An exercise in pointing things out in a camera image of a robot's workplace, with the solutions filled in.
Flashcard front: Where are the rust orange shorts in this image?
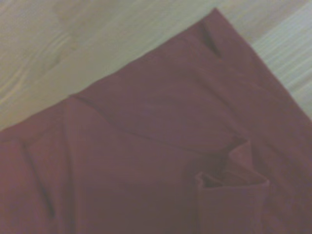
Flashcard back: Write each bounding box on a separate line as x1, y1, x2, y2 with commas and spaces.
0, 7, 312, 234

